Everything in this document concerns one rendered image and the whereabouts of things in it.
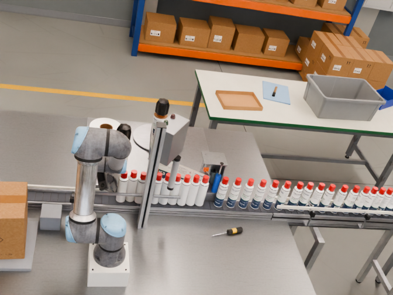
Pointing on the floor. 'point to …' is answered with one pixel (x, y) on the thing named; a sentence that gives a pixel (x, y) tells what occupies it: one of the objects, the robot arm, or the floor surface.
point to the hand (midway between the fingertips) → (114, 192)
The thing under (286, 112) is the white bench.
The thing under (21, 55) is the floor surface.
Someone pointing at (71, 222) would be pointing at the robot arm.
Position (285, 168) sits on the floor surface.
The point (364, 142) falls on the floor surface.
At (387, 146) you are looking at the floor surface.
